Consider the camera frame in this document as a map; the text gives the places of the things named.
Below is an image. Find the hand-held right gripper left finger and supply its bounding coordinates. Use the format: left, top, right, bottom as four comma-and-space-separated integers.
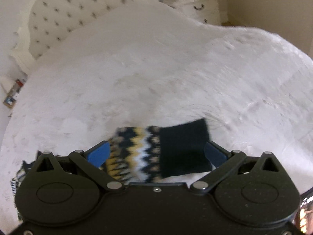
31, 141, 125, 191

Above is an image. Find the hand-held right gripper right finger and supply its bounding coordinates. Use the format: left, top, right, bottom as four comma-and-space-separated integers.
190, 141, 285, 194

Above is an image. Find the patterned knit sweater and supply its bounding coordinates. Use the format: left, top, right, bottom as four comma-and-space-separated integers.
10, 118, 213, 201

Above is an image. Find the tufted cream headboard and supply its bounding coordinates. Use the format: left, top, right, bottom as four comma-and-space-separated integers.
8, 0, 139, 75

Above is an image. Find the white bedside dresser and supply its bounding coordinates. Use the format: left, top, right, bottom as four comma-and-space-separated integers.
160, 0, 222, 26

